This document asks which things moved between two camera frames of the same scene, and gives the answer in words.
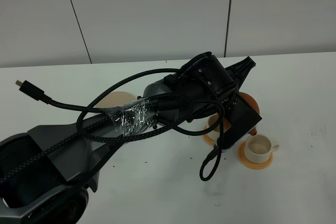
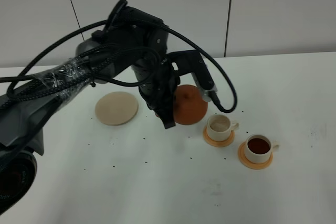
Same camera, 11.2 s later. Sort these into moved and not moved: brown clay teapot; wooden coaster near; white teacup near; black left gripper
Moved: brown clay teapot; black left gripper
Not moved: white teacup near; wooden coaster near
